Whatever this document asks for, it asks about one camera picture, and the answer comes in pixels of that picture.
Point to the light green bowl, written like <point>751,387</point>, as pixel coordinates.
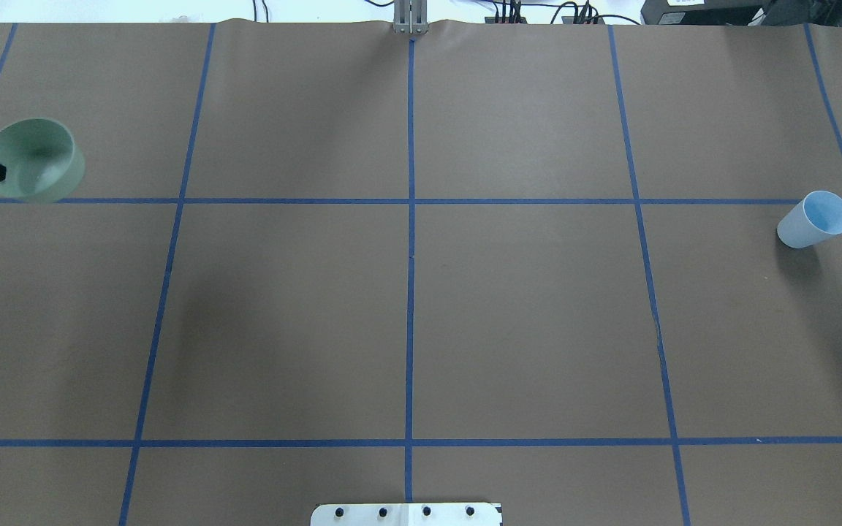
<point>42,162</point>

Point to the aluminium frame post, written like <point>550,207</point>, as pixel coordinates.
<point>410,17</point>

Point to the brown paper table mat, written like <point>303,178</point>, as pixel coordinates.
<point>321,263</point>

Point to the light blue cup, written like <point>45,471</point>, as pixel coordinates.
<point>814,219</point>

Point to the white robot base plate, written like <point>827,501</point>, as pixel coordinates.
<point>450,513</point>

